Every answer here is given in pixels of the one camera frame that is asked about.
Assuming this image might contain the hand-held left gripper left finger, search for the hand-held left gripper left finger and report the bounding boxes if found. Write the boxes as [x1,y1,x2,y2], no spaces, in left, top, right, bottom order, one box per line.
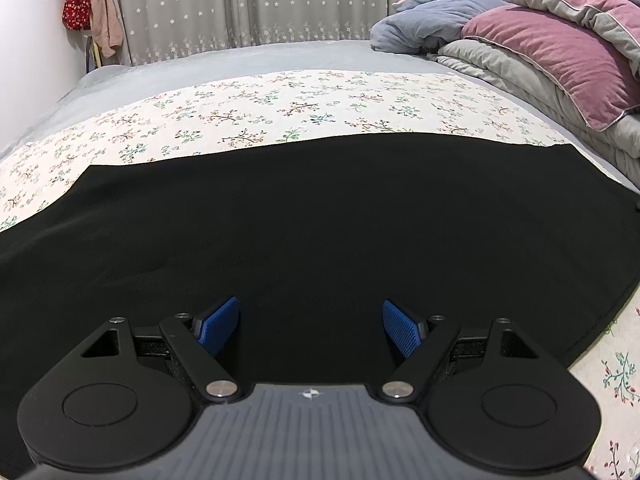
[79,296,241,405]

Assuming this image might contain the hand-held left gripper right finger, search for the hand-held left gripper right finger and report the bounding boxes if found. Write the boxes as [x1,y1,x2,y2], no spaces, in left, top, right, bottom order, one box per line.
[376,299,542,405]

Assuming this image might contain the black pants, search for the black pants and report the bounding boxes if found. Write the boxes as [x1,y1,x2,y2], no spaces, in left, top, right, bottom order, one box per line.
[0,132,640,480]

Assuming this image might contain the floral blanket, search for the floral blanket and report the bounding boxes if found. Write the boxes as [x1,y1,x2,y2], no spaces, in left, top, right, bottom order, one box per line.
[0,69,640,480]

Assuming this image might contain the blue-grey blanket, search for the blue-grey blanket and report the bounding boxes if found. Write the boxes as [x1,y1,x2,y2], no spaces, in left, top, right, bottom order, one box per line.
[370,0,516,53]

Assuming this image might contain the pink pillow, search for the pink pillow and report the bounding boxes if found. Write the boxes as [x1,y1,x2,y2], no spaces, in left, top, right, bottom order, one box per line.
[460,7,640,131]

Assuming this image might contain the grey star curtain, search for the grey star curtain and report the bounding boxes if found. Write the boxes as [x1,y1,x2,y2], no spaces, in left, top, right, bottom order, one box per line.
[90,0,401,66]

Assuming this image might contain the pink hanging cloth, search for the pink hanging cloth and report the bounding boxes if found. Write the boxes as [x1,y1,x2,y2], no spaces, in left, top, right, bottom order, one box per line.
[90,0,123,58]

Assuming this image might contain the pink and grey quilt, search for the pink and grey quilt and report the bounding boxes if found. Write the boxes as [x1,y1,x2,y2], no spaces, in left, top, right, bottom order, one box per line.
[502,0,640,81]

